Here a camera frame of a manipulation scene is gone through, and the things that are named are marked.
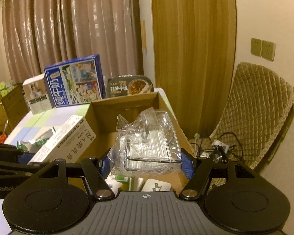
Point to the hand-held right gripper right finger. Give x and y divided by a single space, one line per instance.
187 166

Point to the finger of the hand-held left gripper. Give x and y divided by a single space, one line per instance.
14 167
24 158

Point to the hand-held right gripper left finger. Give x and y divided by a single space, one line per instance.
104 167

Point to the green leaf print packet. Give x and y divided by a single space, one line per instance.
24 145

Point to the green white barcode medicine box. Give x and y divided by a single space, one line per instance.
116 182

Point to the silver green sachet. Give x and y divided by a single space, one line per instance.
45 139

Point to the white power adapter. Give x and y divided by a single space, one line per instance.
156 184

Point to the clear plastic packaging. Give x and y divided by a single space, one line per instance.
149 139

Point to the brown cardboard box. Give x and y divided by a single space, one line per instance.
137 100

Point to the checked cloth desktop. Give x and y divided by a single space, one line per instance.
39 120

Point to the white charger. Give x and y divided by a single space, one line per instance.
220 145

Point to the open carton with flaps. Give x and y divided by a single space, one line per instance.
12 107

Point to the white product box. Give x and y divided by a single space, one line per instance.
36 95

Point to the green tissue packs in carton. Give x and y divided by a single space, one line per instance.
3 89

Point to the blue milk carton box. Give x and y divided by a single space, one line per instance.
63 85

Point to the black instant rice bowl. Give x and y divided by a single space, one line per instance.
127 85

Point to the quilted chair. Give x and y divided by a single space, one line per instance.
254 107

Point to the wooden door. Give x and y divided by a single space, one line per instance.
191 53

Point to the beige curtain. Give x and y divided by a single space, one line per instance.
63 29

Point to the wooden wall strip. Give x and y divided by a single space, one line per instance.
143 35

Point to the beige wall socket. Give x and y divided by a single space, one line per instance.
268 50
256 46

